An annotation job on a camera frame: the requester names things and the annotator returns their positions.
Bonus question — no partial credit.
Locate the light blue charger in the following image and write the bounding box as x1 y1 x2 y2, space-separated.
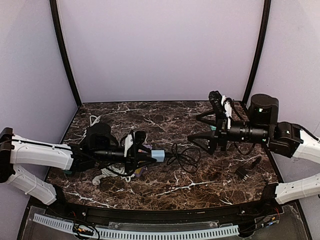
151 149 166 163

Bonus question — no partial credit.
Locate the white slotted cable duct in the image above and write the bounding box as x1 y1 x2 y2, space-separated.
32 213 240 240

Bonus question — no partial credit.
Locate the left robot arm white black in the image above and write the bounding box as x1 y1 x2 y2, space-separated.
0 122 158 206

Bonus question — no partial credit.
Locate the black frame post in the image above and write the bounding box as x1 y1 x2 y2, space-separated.
49 0 82 108
241 0 272 105

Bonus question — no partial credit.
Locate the right black frame post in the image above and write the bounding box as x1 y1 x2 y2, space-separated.
241 0 272 105

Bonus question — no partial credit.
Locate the white power cord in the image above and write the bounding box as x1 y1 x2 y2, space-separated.
91 163 132 186

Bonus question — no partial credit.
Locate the left black frame post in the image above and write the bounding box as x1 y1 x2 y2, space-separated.
49 0 82 108

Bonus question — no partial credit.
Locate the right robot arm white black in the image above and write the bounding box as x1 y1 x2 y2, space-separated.
187 90 320 163

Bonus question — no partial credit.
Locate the white teal strip cord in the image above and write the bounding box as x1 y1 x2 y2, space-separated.
82 115 102 137

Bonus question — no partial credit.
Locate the purple power strip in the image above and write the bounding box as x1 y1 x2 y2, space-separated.
134 166 147 178

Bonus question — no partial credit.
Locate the black front aluminium rail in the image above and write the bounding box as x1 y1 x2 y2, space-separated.
46 200 280 225

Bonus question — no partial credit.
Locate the black plug adapter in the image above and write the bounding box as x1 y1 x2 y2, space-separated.
235 166 249 181

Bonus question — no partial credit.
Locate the black cable bundle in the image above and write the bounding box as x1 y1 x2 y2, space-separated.
165 143 202 175

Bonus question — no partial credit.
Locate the blue adapter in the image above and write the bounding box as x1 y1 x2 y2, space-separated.
145 145 153 150

